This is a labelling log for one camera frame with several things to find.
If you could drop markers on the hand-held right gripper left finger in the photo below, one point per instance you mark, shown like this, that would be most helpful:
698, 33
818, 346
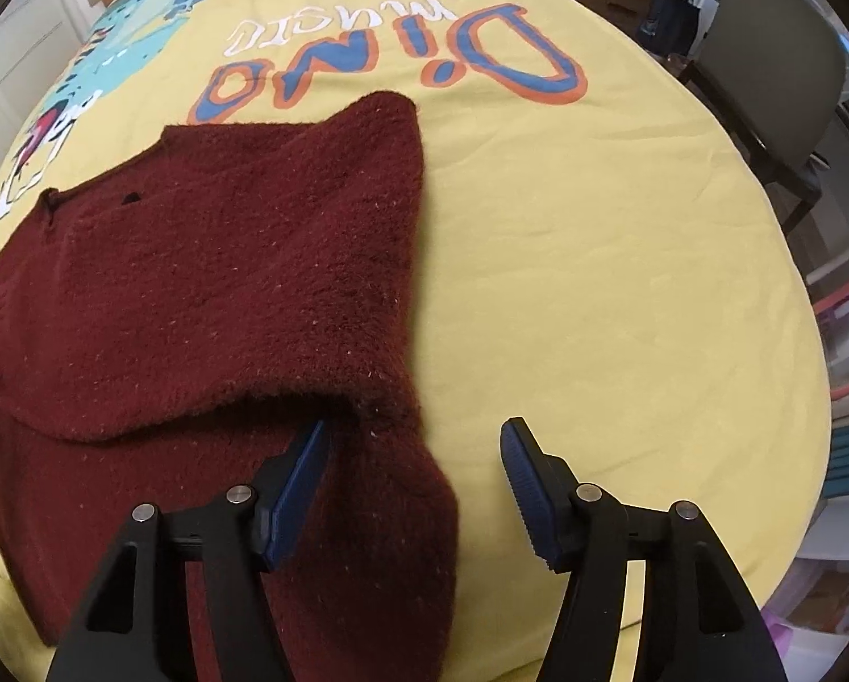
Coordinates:
300, 483

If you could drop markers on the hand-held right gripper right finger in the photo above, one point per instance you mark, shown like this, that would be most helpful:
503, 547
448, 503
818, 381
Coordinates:
527, 490

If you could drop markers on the dark red towel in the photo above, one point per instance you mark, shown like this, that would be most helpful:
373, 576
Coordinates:
218, 284

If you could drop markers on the yellow dinosaur print blanket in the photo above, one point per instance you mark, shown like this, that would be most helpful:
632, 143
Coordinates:
609, 298

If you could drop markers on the clear plastic storage box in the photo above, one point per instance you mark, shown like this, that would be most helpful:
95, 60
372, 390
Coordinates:
822, 604

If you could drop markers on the pink plastic stool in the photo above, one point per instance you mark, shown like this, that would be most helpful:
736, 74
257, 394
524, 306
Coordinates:
840, 305

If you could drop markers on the grey upholstered chair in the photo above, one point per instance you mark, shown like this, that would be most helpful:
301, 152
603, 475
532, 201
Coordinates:
765, 64

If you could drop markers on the white panelled cabinet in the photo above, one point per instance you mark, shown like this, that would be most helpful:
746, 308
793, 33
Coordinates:
19, 50

